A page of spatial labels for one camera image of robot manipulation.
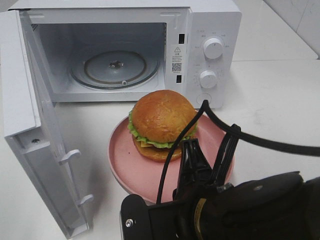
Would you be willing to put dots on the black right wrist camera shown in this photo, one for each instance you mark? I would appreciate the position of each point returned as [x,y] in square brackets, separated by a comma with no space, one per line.
[140,221]

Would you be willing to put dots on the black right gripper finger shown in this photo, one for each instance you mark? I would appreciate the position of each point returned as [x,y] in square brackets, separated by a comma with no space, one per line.
[194,177]

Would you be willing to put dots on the white lower microwave knob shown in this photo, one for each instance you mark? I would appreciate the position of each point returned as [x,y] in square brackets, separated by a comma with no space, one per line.
[208,79]

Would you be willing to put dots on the white microwave oven body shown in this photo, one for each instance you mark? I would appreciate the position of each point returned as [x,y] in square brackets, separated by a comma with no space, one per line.
[70,27]

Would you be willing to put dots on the white microwave door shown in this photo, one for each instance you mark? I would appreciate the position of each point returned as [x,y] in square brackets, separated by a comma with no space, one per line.
[31,127]

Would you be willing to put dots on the round white door release button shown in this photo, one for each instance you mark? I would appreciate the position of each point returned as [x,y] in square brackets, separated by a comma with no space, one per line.
[203,97]

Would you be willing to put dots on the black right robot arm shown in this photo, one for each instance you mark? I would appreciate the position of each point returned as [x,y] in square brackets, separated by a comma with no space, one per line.
[311,204]

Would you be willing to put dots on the glass microwave turntable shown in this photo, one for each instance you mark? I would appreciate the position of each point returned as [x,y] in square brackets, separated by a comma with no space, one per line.
[113,69]

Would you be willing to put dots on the white microwave knob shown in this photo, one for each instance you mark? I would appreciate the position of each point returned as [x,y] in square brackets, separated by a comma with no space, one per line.
[208,79]
[213,47]

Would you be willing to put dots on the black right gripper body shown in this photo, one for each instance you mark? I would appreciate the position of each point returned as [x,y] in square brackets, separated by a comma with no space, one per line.
[267,209]

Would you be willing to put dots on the white warning label sticker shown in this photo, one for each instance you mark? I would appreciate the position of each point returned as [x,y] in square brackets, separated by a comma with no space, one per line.
[177,55]

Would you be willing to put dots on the white upper microwave knob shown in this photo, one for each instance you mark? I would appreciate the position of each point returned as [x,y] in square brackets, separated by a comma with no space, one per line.
[213,47]

